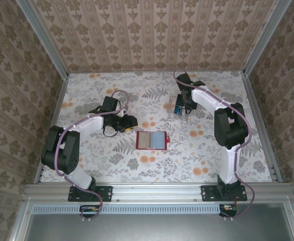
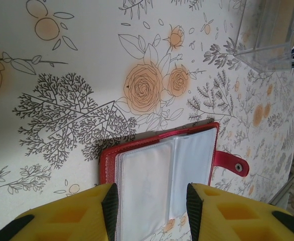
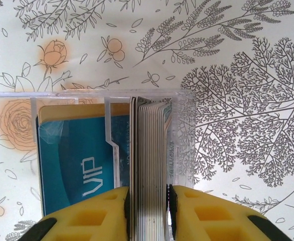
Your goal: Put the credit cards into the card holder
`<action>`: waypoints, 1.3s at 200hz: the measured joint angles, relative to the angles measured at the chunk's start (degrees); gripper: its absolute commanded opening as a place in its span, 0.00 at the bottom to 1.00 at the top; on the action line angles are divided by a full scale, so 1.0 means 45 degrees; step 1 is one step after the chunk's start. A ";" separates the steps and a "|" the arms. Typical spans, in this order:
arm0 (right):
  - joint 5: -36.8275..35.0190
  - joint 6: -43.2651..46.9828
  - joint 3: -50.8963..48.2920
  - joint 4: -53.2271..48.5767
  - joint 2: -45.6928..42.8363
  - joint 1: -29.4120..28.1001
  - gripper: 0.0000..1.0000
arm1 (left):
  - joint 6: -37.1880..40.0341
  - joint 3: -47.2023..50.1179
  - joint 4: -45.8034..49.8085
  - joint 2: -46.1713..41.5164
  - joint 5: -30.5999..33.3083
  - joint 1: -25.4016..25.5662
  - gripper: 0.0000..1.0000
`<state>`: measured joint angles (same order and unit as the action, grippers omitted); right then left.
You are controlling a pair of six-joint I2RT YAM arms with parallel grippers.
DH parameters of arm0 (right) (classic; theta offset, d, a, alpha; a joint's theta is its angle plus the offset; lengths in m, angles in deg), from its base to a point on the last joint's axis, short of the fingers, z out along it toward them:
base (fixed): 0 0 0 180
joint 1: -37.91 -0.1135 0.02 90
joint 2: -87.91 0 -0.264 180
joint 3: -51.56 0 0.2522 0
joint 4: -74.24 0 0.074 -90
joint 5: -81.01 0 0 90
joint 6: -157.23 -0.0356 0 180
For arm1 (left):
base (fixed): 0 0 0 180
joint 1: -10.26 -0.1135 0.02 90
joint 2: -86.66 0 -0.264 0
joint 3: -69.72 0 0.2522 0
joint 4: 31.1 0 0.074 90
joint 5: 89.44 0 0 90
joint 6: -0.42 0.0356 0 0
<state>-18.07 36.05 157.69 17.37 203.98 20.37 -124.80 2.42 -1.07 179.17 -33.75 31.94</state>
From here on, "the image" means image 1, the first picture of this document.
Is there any aluminium mounting rail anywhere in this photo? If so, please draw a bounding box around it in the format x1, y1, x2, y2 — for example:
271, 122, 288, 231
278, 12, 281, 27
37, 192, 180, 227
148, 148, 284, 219
23, 182, 294, 202

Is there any light blue credit card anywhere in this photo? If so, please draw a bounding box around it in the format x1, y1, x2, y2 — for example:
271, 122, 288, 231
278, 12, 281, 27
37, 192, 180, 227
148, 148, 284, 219
151, 133, 166, 149

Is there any grey metal panel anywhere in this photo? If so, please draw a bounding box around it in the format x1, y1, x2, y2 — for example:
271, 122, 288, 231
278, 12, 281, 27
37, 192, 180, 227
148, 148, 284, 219
10, 202, 294, 241

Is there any aluminium table edge rail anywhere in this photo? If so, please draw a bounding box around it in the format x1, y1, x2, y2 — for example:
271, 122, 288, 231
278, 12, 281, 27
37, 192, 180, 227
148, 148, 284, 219
33, 74, 69, 185
242, 71, 281, 184

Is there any clear acrylic card box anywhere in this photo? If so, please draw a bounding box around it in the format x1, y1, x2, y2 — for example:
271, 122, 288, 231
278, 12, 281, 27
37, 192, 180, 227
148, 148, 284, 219
166, 96, 197, 122

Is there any black wiring connector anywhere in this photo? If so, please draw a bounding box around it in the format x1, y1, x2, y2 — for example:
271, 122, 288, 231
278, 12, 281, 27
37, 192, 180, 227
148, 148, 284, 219
79, 204, 102, 218
219, 203, 238, 218

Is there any floral patterned table cover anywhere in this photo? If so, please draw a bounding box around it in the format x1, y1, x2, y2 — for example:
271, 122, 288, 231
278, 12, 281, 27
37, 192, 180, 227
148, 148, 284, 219
40, 71, 273, 184

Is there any aluminium frame post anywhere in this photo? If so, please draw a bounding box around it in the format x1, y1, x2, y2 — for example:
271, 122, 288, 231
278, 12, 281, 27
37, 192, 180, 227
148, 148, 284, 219
14, 0, 70, 79
242, 0, 292, 76

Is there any thin black cable loop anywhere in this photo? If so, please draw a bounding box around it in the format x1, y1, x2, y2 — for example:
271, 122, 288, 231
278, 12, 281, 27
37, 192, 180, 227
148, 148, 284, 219
101, 125, 120, 138

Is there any red card holder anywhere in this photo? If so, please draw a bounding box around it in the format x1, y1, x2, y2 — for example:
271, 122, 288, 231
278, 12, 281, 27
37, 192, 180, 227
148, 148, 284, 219
135, 130, 171, 151

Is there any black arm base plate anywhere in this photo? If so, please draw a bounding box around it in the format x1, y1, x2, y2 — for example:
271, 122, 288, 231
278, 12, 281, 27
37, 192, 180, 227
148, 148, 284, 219
201, 185, 248, 203
68, 185, 113, 203

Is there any grey slotted cable duct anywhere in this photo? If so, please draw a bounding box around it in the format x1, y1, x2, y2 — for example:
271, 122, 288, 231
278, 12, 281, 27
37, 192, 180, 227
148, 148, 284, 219
32, 203, 239, 214

